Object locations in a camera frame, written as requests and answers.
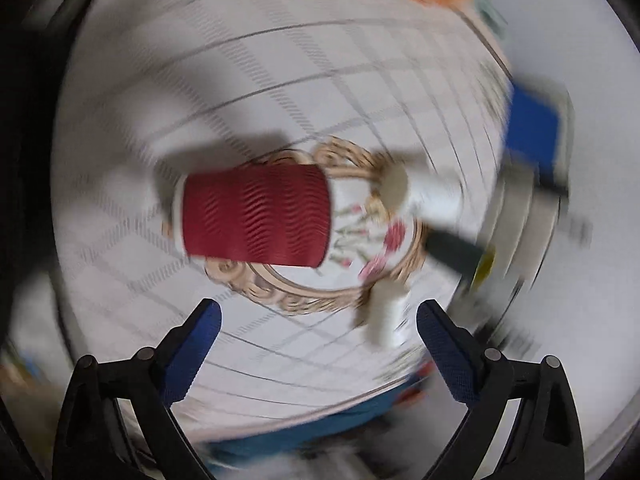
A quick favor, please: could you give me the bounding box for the red ribbed paper cup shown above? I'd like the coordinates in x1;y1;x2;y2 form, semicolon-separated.
171;163;332;269

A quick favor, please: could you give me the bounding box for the blue cloth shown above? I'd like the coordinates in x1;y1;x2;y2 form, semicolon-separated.
207;375;426;466

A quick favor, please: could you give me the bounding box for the white checked tablecloth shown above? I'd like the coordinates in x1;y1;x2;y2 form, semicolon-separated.
51;0;516;433

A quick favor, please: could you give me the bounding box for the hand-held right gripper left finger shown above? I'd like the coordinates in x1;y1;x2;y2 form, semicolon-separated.
51;298;223;480

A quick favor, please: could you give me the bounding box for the white cup lower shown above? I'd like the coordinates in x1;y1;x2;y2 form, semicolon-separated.
352;280;411;347

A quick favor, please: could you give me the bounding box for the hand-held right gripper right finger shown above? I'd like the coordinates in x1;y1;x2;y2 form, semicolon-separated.
416;299;586;480

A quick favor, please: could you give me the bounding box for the white cup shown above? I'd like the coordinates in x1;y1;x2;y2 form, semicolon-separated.
352;280;411;347
382;162;463;226

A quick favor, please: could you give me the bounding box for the white cup upper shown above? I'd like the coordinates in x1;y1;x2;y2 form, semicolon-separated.
382;162;463;226

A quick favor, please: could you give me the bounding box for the dark remote control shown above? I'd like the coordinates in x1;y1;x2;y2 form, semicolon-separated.
424;230;488;278

